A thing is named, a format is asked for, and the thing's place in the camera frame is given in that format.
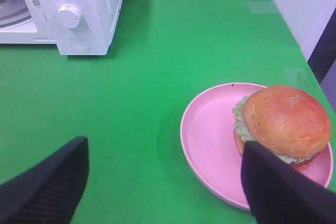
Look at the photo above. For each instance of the white microwave oven body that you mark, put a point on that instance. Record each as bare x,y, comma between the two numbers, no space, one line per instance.
98,22

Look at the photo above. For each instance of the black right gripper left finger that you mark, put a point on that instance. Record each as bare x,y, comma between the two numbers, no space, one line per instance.
50,191

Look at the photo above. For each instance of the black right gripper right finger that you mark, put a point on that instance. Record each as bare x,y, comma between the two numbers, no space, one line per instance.
277,193

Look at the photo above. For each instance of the round door release button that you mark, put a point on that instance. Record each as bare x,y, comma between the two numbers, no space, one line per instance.
80,43

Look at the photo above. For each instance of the burger with lettuce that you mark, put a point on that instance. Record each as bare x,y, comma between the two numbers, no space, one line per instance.
287,121

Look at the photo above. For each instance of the glass microwave turntable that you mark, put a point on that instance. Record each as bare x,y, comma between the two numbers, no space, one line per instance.
13,12

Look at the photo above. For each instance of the white timer knob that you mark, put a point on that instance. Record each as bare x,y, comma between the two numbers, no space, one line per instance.
69,16

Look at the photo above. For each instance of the pink plate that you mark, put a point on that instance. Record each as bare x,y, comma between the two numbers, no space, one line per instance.
207,138

